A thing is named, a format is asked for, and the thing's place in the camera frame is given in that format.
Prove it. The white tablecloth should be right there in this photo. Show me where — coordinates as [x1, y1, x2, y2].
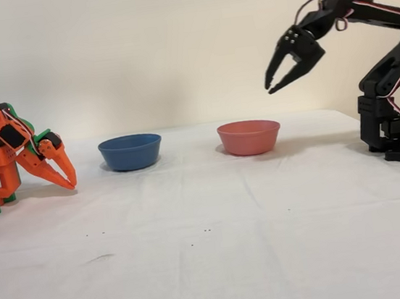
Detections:
[0, 97, 400, 299]

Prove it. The pink bowl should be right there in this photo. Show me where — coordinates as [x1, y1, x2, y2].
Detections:
[216, 117, 284, 160]

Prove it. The blue bowl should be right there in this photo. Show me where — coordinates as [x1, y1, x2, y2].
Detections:
[96, 131, 166, 175]

